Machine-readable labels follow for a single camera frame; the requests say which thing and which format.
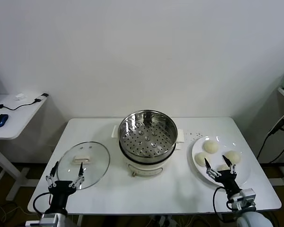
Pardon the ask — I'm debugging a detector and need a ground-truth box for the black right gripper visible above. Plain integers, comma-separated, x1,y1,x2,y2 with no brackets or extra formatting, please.
204,155,241,196

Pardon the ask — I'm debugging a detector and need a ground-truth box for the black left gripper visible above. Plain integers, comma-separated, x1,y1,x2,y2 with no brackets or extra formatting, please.
46,161,85,210

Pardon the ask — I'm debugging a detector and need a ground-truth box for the white steamed baozi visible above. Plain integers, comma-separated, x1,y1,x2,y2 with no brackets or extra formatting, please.
202,140,220,154
194,152,211,166
224,150,241,166
216,164,231,173

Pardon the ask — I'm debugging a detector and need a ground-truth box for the glass lid with cream handle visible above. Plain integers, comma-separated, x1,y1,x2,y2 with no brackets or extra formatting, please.
56,141,111,190

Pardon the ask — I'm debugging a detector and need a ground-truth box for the perforated steel steamer basket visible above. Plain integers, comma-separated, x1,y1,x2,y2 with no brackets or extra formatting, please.
118,109,178,164

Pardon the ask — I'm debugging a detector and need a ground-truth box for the white round plate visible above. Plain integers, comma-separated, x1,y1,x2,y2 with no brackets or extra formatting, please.
191,135,251,189

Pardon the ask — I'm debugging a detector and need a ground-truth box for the cream electric cooking pot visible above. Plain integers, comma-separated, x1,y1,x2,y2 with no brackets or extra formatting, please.
111,125,185,177

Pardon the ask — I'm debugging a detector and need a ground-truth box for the white power strip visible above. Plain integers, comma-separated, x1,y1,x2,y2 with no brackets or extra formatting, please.
155,214,178,227

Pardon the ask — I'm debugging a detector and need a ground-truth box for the white side desk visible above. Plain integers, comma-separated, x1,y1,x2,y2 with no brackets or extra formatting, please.
0,93,50,201

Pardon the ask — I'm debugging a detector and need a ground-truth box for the blue computer mouse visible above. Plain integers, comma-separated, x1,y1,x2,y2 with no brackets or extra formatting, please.
0,113,9,128

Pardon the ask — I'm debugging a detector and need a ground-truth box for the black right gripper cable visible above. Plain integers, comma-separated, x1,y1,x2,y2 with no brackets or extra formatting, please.
213,186,236,222

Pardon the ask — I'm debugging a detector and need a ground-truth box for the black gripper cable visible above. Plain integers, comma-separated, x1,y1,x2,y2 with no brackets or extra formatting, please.
33,192,52,216
213,186,236,222

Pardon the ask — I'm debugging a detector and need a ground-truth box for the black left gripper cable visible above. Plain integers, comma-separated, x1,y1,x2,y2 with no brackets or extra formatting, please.
33,192,52,216

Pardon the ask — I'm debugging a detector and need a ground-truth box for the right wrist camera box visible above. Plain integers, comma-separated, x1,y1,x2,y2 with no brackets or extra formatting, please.
233,188,257,210

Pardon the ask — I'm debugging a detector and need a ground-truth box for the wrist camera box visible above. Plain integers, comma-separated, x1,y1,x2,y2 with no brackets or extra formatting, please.
25,212,53,227
233,188,257,210

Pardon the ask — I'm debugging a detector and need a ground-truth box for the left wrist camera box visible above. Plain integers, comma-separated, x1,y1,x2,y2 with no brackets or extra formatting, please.
25,212,53,227

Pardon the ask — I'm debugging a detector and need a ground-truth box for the black power cable with plug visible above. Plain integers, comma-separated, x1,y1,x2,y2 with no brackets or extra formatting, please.
257,107,284,164

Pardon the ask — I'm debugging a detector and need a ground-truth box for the black cable with adapter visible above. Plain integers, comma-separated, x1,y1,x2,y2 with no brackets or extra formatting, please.
0,93,49,111

